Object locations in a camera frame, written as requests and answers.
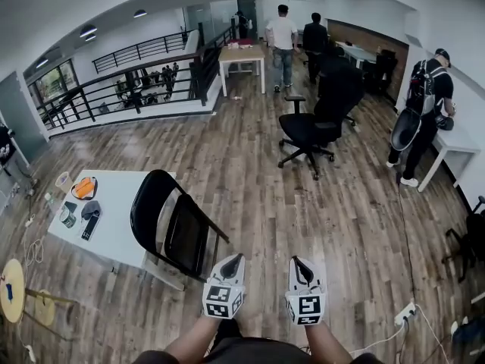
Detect green label bottle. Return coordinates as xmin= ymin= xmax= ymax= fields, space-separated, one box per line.
xmin=59 ymin=208 xmax=77 ymax=230

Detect black office chair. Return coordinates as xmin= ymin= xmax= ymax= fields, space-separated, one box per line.
xmin=440 ymin=194 xmax=485 ymax=284
xmin=277 ymin=52 xmax=365 ymax=182

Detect small white table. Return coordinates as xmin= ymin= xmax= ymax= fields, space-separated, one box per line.
xmin=416 ymin=115 xmax=483 ymax=193

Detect person's right forearm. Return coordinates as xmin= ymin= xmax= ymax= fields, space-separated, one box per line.
xmin=304 ymin=322 xmax=354 ymax=364

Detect person's left forearm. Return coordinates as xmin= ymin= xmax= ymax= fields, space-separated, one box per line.
xmin=164 ymin=314 xmax=229 ymax=364

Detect long white desk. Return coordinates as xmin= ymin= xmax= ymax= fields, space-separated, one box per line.
xmin=334 ymin=41 xmax=379 ymax=71

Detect orange bag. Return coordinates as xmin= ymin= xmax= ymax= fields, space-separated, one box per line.
xmin=70 ymin=176 xmax=99 ymax=201

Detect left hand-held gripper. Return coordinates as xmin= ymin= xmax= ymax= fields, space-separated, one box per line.
xmin=202 ymin=253 xmax=247 ymax=321

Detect coiled white cable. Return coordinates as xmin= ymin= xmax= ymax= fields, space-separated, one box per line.
xmin=21 ymin=236 xmax=45 ymax=268

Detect wooden top table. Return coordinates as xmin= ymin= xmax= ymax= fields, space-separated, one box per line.
xmin=218 ymin=44 xmax=267 ymax=98

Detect black remote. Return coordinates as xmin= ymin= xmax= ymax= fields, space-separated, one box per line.
xmin=80 ymin=215 xmax=101 ymax=243

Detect black folding chair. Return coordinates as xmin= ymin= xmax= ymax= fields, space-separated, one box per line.
xmin=129 ymin=169 xmax=231 ymax=284

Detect round wooden table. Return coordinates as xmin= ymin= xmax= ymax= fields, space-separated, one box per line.
xmin=0 ymin=257 xmax=27 ymax=325

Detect black metal railing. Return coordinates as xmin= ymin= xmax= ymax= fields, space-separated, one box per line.
xmin=36 ymin=24 xmax=239 ymax=131
xmin=92 ymin=30 xmax=195 ymax=75

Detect gray oval shell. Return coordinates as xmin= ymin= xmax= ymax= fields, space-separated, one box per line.
xmin=390 ymin=108 xmax=423 ymax=152

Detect wooden stool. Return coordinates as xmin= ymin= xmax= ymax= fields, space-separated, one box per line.
xmin=23 ymin=287 xmax=80 ymax=328

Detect person's black trousers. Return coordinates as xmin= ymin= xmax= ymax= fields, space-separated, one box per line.
xmin=206 ymin=318 xmax=316 ymax=364

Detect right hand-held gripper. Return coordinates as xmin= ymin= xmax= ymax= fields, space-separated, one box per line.
xmin=284 ymin=256 xmax=328 ymax=327

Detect gray door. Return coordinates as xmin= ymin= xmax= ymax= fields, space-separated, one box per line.
xmin=0 ymin=70 xmax=49 ymax=163

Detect large white table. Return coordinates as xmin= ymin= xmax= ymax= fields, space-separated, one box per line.
xmin=46 ymin=169 xmax=187 ymax=292

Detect white power strip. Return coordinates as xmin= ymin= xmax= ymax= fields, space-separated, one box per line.
xmin=393 ymin=302 xmax=418 ymax=327

